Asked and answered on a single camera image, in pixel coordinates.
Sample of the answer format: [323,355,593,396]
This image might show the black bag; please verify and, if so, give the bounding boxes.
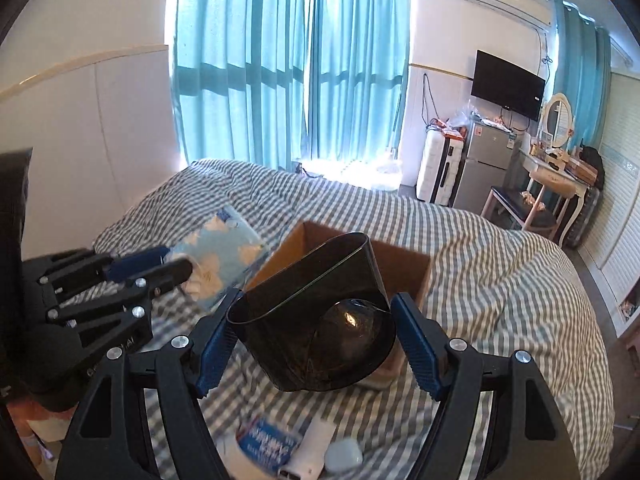
[580,146,606,191]

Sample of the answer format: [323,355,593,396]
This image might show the white wardrobe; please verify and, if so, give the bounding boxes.
[597,70,640,341]

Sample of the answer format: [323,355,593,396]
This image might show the narrow teal curtain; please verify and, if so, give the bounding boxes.
[552,2,613,156]

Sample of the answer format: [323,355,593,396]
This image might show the red snack packets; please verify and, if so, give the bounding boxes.
[432,119,467,142]

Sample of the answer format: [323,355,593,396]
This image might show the white tube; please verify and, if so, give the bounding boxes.
[277,417,337,480]

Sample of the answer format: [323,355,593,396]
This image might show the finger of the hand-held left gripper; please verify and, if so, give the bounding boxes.
[22,246,172,297]
[45,259,194,332]

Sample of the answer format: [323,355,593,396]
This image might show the checked bed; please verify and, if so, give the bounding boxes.
[92,158,616,480]

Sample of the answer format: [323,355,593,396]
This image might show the brown cardboard box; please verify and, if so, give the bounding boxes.
[242,220,433,311]

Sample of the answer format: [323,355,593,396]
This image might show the white oval mirror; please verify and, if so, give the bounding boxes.
[540,92,576,151]

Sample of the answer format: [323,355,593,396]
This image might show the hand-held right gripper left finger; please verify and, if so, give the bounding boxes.
[55,287,246,480]

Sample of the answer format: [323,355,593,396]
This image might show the black wall television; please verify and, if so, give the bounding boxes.
[471,50,547,122]

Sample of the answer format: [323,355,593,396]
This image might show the teal window curtain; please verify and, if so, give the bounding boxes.
[170,0,315,171]
[305,0,412,166]

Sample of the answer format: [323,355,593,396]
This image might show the white vanity table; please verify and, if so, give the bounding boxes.
[520,149,593,248]

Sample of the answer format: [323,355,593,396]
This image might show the white round object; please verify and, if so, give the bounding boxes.
[324,437,364,474]

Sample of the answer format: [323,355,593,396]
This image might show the dark cushioned stool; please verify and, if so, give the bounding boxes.
[482,185,556,233]

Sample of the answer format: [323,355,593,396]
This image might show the blue and white packet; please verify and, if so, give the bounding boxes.
[235,417,303,476]

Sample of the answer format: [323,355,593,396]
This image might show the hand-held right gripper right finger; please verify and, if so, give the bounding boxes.
[390,292,583,480]

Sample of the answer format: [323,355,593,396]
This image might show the dark translucent plastic cup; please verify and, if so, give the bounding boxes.
[226,232,398,393]

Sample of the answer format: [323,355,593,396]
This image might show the clear plastic bag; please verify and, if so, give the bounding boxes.
[450,99,490,128]

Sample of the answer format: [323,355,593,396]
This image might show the silver small fridge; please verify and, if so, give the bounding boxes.
[452,117,521,213]

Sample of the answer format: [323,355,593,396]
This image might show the white air conditioner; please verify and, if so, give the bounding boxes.
[462,0,556,28]

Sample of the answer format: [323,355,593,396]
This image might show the white suitcase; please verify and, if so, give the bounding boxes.
[416,130,468,206]

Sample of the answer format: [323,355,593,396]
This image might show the blue cloud-print tissue pack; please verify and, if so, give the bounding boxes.
[165,205,273,311]

